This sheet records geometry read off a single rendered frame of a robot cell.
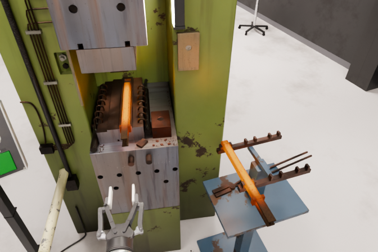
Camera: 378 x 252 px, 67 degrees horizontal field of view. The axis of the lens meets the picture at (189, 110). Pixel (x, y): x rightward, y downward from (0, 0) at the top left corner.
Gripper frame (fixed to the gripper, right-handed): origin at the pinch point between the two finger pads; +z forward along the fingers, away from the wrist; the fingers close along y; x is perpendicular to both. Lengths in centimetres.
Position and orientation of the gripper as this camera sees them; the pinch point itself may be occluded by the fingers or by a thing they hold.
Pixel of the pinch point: (122, 194)
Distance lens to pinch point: 102.6
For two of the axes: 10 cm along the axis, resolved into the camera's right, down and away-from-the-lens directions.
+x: 0.0, -7.9, -6.1
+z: -1.4, -6.0, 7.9
